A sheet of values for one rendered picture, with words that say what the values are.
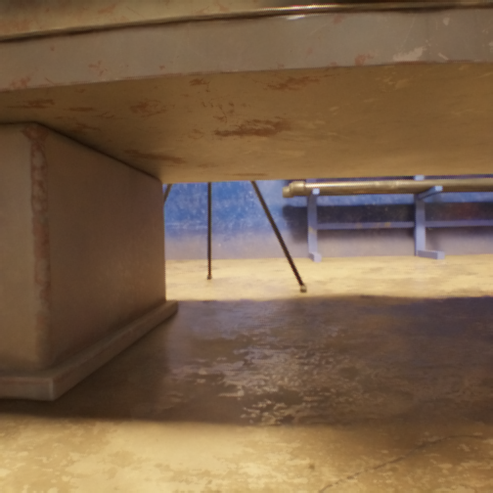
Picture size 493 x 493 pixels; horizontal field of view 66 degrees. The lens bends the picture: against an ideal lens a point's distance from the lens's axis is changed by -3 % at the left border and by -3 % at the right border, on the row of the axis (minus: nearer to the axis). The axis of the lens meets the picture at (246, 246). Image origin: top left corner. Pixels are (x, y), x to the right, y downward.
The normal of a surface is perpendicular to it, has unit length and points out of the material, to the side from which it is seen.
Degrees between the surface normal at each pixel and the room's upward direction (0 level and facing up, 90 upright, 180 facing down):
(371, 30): 90
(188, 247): 90
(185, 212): 90
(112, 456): 0
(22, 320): 90
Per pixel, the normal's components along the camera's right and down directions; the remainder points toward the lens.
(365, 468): -0.02, -1.00
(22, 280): -0.09, 0.03
